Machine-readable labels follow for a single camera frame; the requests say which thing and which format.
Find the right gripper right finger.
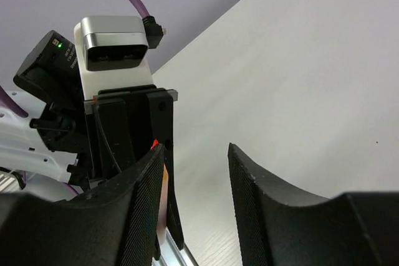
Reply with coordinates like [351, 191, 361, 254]
[228, 144, 398, 265]

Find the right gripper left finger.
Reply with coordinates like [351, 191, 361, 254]
[1, 145, 164, 265]

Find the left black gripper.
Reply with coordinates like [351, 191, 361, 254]
[85, 87, 185, 250]

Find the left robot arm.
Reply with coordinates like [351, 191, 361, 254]
[1, 31, 184, 248]

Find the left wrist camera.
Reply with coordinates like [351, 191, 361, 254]
[74, 16, 153, 101]

